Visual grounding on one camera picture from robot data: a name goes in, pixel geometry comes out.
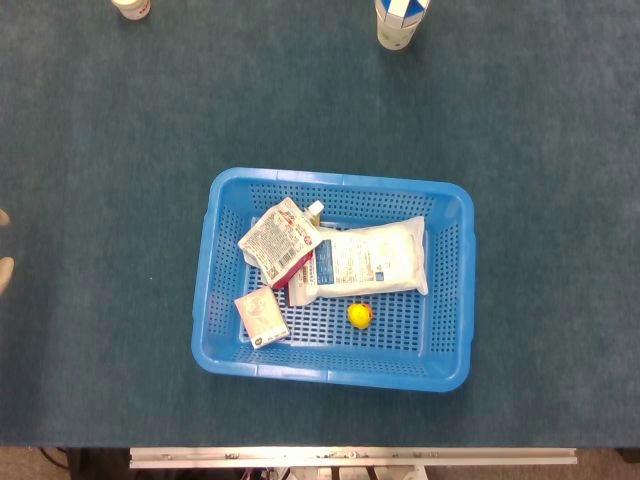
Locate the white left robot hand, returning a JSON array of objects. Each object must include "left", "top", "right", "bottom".
[{"left": 0, "top": 208, "right": 15, "bottom": 294}]

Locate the large white snack bag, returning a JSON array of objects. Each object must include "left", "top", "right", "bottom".
[{"left": 287, "top": 215, "right": 430, "bottom": 307}]

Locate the small pink carton box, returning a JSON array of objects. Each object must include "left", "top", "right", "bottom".
[{"left": 233, "top": 287, "right": 291, "bottom": 350}]

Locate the white spout pouch red print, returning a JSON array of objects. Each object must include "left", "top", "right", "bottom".
[{"left": 237, "top": 197, "right": 325, "bottom": 289}]

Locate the white bottle red print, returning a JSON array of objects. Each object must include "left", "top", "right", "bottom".
[{"left": 110, "top": 0, "right": 151, "bottom": 21}]

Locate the blue perforated plastic basket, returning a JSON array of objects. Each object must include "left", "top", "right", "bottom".
[{"left": 191, "top": 167, "right": 476, "bottom": 393}]

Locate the small yellow ball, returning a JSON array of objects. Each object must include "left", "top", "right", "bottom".
[{"left": 347, "top": 302, "right": 375, "bottom": 331}]

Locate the white cup green print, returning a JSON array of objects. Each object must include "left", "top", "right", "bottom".
[{"left": 377, "top": 13, "right": 419, "bottom": 51}]

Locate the blue and white box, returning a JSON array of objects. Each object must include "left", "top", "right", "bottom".
[{"left": 374, "top": 0, "right": 432, "bottom": 24}]

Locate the black cable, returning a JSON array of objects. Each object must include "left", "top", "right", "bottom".
[{"left": 38, "top": 447, "right": 70, "bottom": 469}]

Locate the aluminium profile rail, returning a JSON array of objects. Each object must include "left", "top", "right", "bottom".
[{"left": 128, "top": 446, "right": 578, "bottom": 470}]

